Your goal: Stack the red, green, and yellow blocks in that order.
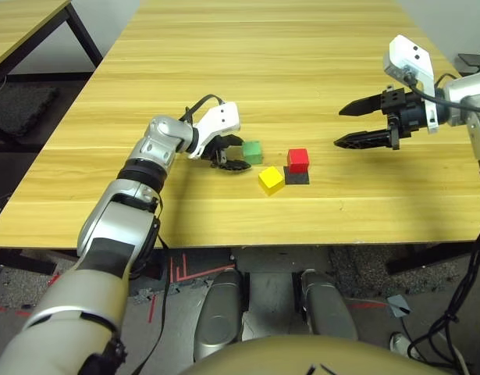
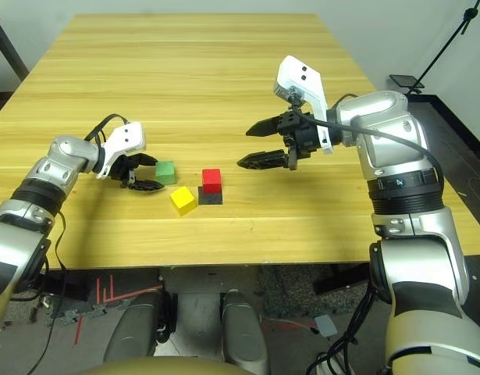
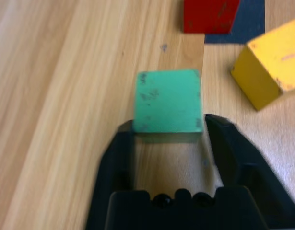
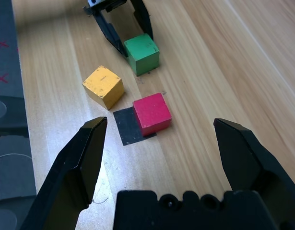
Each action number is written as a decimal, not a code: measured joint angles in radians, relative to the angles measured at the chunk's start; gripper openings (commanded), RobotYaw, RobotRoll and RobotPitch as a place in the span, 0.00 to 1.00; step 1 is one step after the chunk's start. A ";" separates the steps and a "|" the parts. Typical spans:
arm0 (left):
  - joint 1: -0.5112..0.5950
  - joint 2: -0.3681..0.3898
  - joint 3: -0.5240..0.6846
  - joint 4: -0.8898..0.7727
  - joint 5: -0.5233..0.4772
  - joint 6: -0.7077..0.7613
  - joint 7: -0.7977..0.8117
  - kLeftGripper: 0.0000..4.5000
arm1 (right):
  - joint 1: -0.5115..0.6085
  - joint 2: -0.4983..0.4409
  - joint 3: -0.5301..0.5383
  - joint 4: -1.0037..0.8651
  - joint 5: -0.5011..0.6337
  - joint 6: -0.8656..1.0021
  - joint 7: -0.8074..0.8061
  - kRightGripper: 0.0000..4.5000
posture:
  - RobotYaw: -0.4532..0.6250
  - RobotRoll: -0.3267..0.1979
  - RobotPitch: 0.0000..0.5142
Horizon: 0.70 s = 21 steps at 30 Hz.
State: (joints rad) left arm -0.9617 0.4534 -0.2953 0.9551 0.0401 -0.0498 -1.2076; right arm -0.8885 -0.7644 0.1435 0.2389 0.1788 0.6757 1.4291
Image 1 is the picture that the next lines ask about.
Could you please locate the green wooden block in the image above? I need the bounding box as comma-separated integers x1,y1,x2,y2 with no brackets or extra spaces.
241,140,264,165

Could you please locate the black foam floor mat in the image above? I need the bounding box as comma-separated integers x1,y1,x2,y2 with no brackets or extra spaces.
0,84,61,138

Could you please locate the yellow wooden block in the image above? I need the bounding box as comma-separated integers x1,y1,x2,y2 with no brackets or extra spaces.
258,166,286,197

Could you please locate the grey square floor pad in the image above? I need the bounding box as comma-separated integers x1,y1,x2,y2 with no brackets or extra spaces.
386,295,412,318

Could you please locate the black table base bar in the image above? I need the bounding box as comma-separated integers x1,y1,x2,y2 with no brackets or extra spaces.
386,241,475,274
0,248,58,275

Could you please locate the white bystander sneaker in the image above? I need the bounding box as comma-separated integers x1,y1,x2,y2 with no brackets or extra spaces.
389,331,421,361

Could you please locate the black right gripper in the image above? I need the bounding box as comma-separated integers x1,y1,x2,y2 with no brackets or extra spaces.
332,87,450,152

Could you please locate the wooden side table black frame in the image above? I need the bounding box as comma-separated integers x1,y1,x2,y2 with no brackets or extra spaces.
0,0,104,79

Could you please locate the olive robot torso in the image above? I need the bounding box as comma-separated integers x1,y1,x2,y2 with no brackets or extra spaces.
180,334,439,375

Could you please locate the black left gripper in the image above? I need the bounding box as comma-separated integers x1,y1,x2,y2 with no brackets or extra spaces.
202,134,252,174

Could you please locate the grey robot leg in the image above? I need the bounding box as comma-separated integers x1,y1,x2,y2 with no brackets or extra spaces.
193,269,244,363
300,269,360,341

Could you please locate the red wooden block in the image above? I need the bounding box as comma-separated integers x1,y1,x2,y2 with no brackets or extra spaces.
286,148,311,174

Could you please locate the grey robot left leg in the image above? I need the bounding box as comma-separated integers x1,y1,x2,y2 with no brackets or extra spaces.
193,269,244,363

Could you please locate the black folding stool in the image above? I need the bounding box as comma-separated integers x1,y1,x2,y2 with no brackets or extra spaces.
457,52,480,76

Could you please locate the grey robot right leg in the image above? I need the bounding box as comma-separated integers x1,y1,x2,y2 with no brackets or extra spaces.
300,269,360,341

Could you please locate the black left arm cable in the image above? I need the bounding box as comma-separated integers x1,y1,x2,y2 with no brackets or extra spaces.
130,93,226,375

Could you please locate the black square marker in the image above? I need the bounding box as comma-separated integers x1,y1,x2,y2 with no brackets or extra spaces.
283,166,311,186

